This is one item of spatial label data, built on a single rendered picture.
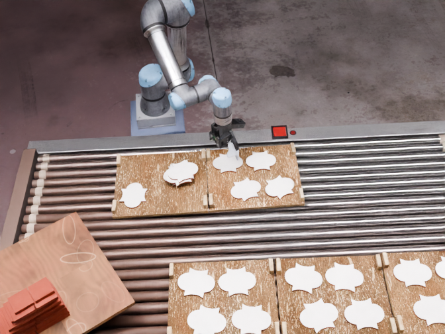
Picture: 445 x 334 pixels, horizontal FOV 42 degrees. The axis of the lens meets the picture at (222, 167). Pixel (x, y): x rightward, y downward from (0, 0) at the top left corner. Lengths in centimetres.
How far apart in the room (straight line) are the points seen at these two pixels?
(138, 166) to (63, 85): 210
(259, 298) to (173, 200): 59
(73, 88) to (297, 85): 171
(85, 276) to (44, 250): 21
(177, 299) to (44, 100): 266
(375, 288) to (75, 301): 112
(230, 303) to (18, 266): 82
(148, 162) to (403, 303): 125
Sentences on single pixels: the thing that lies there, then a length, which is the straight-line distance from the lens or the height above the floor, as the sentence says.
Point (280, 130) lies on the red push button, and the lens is 281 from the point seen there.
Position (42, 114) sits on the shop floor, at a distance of 450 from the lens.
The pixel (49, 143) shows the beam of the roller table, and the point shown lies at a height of 92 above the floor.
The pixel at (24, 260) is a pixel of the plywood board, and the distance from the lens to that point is 239.
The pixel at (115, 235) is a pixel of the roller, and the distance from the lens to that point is 251.
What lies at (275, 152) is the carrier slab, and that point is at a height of 94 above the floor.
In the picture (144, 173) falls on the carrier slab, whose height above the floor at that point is 94.
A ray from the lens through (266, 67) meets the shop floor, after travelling 461.
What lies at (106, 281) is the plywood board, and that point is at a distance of 225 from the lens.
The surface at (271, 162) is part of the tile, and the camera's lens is 265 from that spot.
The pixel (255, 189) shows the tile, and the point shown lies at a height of 95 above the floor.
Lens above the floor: 294
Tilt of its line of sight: 49 degrees down
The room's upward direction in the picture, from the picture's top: 3 degrees counter-clockwise
